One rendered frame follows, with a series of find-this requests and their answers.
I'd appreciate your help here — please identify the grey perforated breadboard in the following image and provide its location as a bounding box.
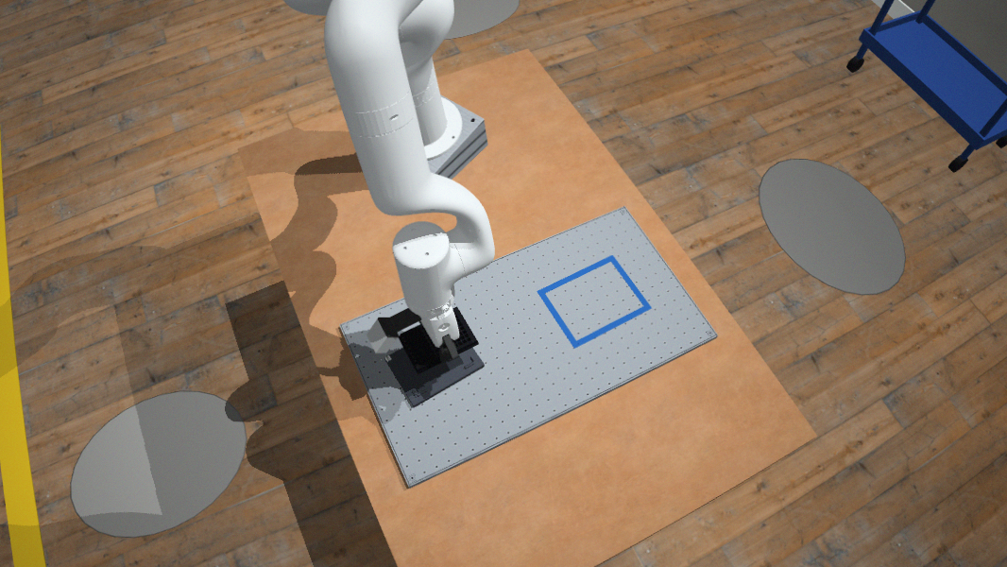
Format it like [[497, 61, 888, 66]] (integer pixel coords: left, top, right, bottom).
[[339, 206, 718, 489]]

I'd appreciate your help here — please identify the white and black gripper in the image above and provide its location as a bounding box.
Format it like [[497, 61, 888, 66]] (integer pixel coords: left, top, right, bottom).
[[419, 306, 459, 363]]

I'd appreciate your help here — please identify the blue tape outline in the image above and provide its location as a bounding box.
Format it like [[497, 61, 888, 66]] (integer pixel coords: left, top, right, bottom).
[[537, 255, 652, 348]]

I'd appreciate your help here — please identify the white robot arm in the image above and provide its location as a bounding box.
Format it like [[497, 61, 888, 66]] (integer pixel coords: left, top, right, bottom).
[[283, 0, 495, 353]]

